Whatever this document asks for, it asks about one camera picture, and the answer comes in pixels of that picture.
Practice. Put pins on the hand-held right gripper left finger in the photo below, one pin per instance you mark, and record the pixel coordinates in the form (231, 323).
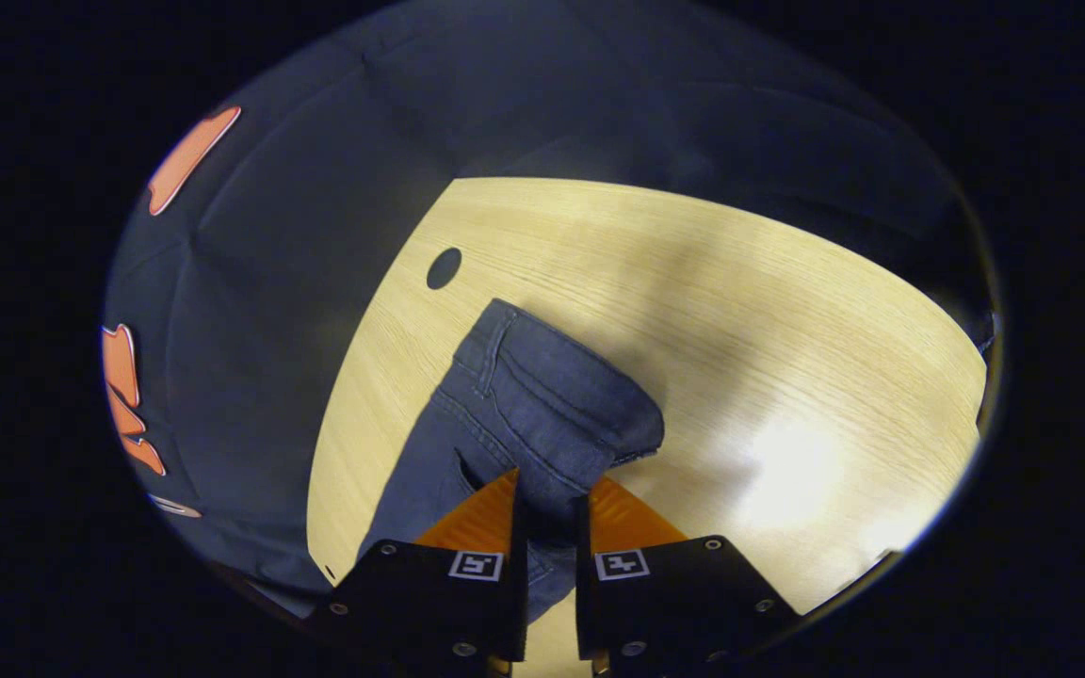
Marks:
(518, 565)

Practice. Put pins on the dark grey jeans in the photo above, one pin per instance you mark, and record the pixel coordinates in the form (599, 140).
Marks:
(524, 395)

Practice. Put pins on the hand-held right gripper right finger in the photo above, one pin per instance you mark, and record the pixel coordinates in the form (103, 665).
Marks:
(583, 574)

